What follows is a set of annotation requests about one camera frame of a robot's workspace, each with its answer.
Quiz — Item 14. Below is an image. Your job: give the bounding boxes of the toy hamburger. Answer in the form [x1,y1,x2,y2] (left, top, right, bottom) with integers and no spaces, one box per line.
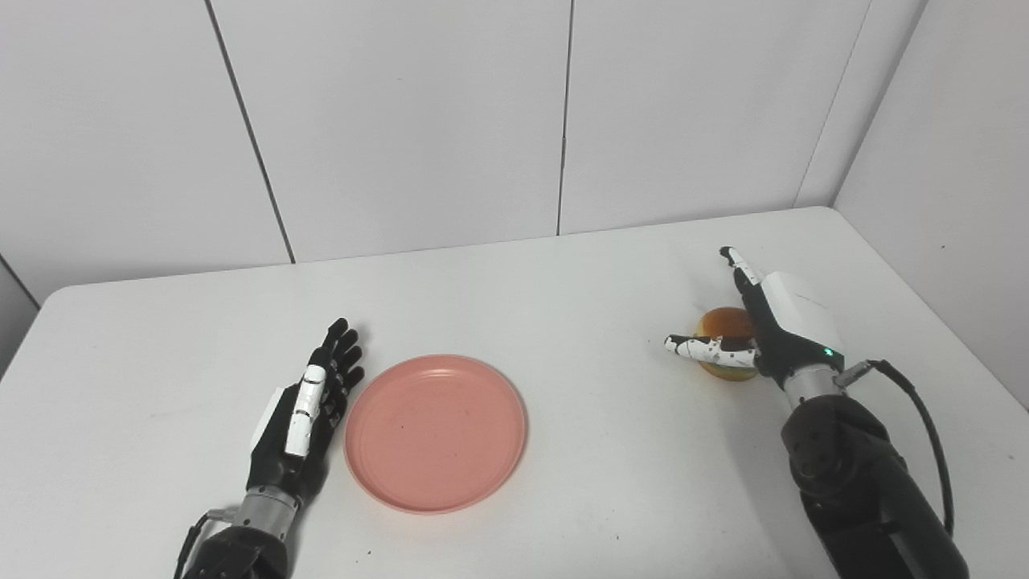
[694,306,760,384]

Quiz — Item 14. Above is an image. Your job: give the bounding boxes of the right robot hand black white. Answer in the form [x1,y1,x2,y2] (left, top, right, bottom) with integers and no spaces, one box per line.
[664,246,845,388]

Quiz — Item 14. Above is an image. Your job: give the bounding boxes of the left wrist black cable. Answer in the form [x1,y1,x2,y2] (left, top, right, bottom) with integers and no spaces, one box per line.
[173,507,242,579]

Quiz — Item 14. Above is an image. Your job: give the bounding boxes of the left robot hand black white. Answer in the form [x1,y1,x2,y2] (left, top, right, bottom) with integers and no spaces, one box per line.
[246,318,366,501]

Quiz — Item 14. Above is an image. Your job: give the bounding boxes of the pink round plate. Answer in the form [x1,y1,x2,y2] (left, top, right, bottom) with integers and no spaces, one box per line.
[343,355,529,515]

